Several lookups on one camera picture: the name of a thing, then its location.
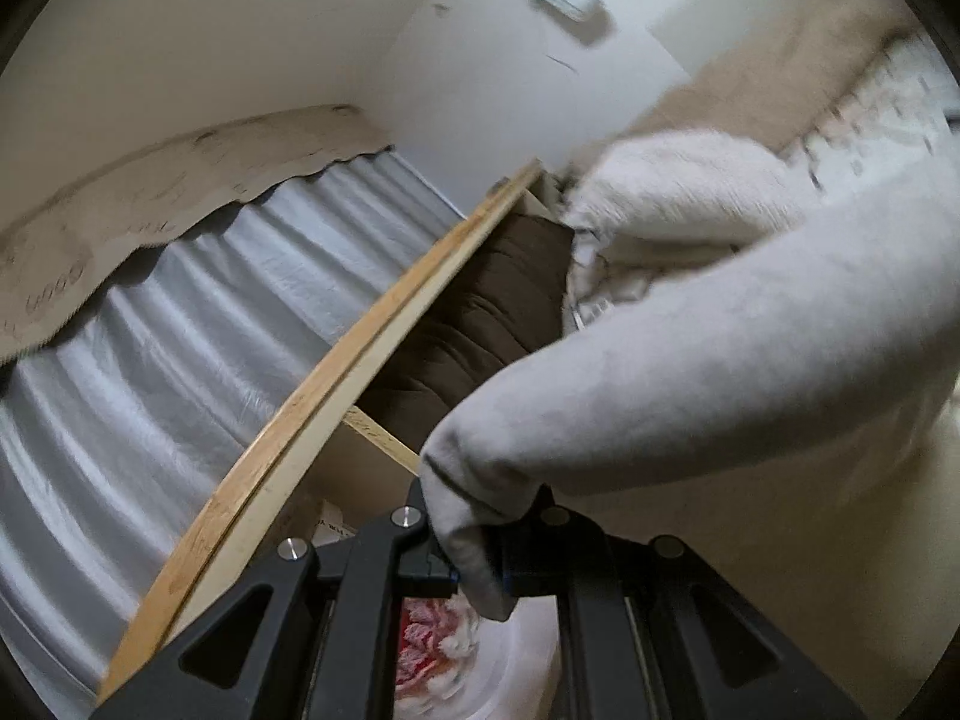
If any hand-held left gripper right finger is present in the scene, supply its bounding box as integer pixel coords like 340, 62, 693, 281
487, 484, 871, 720

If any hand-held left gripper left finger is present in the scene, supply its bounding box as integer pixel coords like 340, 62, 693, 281
90, 476, 460, 720

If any beige flower print t-shirt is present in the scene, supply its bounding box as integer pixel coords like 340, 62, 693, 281
416, 157, 960, 623

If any red and white object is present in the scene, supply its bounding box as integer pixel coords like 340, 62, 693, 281
397, 596, 481, 698

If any wooden headboard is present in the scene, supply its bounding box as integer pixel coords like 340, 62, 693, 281
97, 157, 545, 706

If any brown cushion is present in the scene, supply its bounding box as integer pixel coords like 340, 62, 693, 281
364, 214, 575, 451

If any silver pleated curtain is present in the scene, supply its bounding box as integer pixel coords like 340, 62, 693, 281
0, 150, 473, 720

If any white fuzzy pillow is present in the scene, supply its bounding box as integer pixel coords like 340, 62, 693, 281
562, 127, 811, 271

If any beige curtain valance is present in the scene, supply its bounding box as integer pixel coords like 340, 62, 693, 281
0, 105, 395, 368

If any tan fuzzy blanket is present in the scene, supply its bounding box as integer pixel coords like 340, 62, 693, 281
652, 0, 923, 158

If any bear print bed sheet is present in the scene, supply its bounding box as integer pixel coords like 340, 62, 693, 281
780, 37, 955, 196

